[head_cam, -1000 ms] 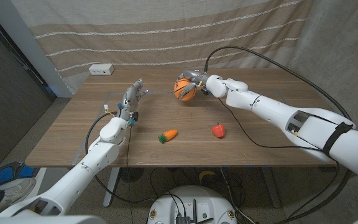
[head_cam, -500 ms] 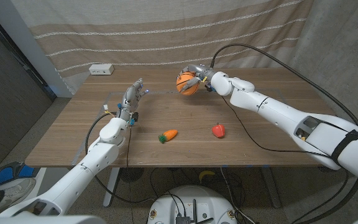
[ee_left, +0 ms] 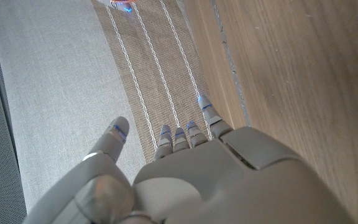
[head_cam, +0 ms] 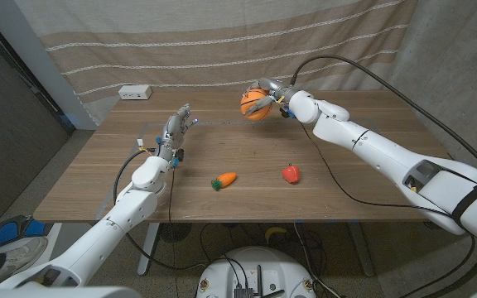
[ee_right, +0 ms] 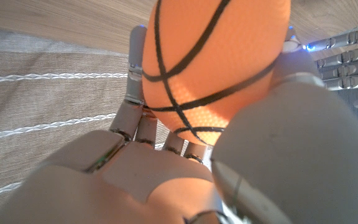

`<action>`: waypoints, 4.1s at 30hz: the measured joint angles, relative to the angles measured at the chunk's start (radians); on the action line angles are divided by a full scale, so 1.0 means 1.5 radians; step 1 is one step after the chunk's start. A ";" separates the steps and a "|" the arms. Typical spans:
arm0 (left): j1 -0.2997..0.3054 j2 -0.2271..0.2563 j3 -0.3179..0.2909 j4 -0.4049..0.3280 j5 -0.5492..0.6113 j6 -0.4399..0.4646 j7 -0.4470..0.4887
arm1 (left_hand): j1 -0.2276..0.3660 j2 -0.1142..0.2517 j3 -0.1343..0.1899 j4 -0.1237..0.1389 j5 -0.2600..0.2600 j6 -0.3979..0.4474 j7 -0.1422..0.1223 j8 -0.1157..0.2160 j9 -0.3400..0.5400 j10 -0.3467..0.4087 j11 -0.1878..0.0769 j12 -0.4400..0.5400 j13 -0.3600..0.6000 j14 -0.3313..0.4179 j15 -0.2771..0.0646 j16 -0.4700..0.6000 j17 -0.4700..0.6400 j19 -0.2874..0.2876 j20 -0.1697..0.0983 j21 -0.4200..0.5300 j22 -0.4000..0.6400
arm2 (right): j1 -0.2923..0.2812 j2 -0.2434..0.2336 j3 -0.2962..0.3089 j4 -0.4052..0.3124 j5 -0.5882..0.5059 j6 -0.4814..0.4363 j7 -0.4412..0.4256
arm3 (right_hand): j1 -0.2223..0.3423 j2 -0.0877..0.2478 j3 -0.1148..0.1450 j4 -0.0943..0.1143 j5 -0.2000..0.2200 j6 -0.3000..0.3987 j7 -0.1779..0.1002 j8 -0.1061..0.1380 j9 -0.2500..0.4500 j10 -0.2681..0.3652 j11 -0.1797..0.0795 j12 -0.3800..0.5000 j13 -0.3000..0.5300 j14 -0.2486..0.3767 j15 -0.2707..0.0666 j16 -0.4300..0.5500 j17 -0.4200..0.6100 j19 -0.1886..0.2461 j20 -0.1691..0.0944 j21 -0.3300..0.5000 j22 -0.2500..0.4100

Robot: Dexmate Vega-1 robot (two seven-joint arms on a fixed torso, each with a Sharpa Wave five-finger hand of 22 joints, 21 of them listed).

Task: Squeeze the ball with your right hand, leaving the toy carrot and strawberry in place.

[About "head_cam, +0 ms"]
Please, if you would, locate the grey table leg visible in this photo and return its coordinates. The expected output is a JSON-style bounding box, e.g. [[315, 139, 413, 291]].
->
[[348, 222, 376, 277]]

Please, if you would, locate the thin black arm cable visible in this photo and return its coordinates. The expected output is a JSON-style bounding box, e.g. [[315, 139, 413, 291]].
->
[[298, 122, 455, 217], [167, 163, 181, 298]]

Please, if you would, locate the blue and black foot pedal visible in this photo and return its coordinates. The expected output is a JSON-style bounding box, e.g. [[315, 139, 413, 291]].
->
[[0, 214, 53, 248]]

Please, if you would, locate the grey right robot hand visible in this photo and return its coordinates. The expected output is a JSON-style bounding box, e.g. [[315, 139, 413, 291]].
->
[[244, 77, 296, 117]]

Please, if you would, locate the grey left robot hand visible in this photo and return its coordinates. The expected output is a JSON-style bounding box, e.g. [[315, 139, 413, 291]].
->
[[154, 103, 200, 162]]

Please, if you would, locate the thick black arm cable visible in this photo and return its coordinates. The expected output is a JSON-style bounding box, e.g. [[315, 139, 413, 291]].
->
[[113, 148, 209, 272], [290, 54, 477, 298]]

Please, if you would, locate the white table leg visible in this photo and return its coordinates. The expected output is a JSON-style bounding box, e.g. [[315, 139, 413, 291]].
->
[[137, 222, 161, 277]]

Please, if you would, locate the yellow banana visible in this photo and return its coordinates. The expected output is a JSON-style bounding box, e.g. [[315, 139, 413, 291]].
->
[[264, 226, 288, 244]]

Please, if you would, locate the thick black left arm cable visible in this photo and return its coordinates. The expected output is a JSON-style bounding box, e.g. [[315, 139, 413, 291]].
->
[[113, 148, 209, 272]]

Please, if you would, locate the pale corner post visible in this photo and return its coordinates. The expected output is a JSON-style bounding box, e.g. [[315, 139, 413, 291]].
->
[[0, 0, 99, 131]]

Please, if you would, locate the beige striped cloth backdrop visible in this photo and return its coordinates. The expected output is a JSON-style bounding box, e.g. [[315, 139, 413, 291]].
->
[[14, 0, 420, 125]]

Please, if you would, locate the white power strip box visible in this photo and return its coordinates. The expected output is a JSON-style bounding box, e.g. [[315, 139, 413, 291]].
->
[[118, 84, 153, 101]]

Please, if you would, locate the orange mini basketball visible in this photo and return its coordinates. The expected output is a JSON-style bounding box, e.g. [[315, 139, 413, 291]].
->
[[239, 87, 273, 122]]

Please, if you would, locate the black round floor fan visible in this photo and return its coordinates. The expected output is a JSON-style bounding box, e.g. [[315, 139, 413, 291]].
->
[[158, 222, 193, 244]]

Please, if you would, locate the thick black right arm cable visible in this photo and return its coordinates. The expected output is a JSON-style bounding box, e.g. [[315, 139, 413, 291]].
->
[[290, 54, 477, 298]]

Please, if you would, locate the grey white sneaker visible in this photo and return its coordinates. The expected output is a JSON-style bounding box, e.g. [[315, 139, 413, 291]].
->
[[0, 236, 49, 289]]

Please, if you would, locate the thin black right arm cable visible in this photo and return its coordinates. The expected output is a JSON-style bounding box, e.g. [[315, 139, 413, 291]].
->
[[298, 122, 455, 217]]

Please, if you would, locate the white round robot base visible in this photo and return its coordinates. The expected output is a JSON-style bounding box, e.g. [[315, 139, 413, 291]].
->
[[195, 246, 317, 298]]

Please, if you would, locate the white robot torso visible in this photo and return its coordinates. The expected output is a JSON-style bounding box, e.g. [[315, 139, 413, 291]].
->
[[0, 286, 142, 298]]

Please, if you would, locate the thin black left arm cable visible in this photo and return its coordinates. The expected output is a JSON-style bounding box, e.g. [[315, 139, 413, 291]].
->
[[167, 163, 181, 298]]

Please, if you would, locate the red toy pepper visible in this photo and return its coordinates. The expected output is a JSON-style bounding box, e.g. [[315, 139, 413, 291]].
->
[[282, 163, 301, 185]]

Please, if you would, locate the orange toy carrot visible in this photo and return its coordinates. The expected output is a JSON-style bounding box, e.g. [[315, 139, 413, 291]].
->
[[210, 171, 238, 192]]

